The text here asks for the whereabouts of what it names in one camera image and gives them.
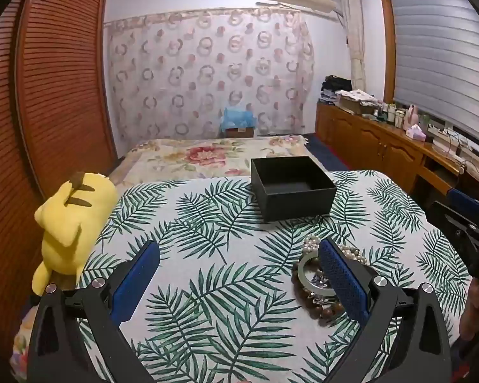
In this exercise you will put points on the black square box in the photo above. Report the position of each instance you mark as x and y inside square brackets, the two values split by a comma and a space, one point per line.
[299, 205]

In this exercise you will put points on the wooden louvre wardrobe door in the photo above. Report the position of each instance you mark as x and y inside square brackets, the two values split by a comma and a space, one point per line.
[4, 167]
[64, 79]

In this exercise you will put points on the pink bottle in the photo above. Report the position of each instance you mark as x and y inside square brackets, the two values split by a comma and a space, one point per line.
[412, 116]

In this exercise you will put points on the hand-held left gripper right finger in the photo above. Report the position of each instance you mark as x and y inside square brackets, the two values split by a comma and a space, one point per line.
[343, 283]

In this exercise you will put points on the floral bedspread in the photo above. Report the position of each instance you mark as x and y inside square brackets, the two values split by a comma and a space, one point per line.
[191, 159]

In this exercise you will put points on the dark blue rug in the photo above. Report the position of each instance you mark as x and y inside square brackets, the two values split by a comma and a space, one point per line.
[327, 153]

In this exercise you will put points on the wooden window frame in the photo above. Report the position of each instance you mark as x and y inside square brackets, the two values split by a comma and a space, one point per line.
[386, 44]

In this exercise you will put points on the row of cosmetic bottles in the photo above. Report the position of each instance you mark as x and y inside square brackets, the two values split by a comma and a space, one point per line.
[391, 113]

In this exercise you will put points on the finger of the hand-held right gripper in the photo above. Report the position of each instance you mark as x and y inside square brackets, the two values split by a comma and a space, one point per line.
[465, 203]
[453, 221]

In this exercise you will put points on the cream tied curtain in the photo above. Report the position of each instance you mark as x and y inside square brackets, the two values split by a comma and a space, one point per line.
[355, 36]

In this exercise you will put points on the pink tissue box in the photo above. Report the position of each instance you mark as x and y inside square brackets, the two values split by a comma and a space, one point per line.
[416, 132]

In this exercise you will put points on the yellow plush toy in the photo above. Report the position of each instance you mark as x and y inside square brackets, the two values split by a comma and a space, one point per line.
[74, 215]

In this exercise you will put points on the pile of dark clothes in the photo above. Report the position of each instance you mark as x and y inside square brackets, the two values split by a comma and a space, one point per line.
[335, 85]

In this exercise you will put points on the flat cardboard box with paper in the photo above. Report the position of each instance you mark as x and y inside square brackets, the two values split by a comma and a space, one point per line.
[355, 101]

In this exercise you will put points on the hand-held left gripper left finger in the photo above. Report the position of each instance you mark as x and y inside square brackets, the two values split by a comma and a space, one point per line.
[137, 281]

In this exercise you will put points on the blue plastic bag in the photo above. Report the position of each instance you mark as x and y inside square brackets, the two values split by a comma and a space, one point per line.
[236, 117]

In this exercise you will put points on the grey window blind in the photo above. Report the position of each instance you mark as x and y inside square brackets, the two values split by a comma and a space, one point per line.
[439, 52]

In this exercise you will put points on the long wooden cabinet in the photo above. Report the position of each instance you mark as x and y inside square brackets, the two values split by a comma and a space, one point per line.
[375, 143]

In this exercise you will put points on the green leaf print tablecloth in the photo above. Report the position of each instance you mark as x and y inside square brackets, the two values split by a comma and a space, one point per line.
[207, 255]

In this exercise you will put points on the pale jade bangle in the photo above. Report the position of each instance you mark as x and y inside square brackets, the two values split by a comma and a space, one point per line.
[302, 272]

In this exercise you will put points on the small brown cardboard box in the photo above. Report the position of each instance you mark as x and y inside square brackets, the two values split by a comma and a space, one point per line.
[239, 132]

